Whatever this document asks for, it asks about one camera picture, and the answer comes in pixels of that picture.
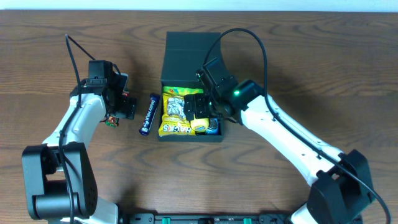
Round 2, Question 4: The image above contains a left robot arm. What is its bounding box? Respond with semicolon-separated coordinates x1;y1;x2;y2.
22;60;136;223

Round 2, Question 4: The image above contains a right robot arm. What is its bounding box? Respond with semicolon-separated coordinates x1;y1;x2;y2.
184;58;376;223

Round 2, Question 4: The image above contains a blue Oreo cookie pack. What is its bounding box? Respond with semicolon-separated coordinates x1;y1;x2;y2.
205;118;219;135

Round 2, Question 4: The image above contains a green Haribo gummy bag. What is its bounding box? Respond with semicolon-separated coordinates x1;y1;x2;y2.
163;86;203;96

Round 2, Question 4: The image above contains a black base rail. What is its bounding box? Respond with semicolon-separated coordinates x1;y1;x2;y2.
118;213;292;224

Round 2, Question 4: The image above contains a purple Dairy Milk bar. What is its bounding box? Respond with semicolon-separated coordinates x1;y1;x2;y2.
139;94;160;136

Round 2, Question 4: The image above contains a dark green box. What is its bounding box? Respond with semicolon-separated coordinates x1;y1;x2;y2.
158;32;224;142

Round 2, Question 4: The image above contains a right black cable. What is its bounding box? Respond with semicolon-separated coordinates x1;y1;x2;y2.
202;27;392;224

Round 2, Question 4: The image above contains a yellow Hacks candy bag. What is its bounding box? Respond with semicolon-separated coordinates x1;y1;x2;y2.
159;93;195;136

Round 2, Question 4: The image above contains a yellow Mentos bottle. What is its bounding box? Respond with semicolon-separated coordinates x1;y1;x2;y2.
190;118;210;133

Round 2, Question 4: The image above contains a red green KitKat bar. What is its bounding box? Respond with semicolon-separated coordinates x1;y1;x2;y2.
103;90;129;128

